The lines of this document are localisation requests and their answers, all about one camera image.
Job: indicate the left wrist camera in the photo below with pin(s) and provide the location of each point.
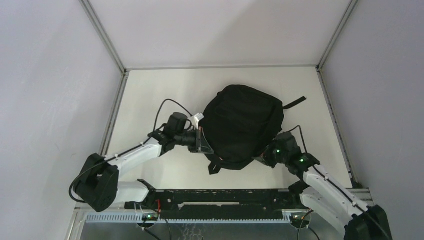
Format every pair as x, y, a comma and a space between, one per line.
195, 120

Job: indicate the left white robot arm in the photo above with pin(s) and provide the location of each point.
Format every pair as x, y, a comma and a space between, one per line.
100, 183

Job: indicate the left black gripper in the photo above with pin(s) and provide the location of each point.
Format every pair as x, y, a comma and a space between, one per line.
200, 145

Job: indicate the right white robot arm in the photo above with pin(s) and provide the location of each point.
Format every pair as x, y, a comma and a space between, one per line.
317, 190

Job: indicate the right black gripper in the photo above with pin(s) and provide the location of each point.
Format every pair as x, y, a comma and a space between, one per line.
268, 160

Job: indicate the black backpack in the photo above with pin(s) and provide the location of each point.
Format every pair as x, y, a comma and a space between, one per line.
239, 124

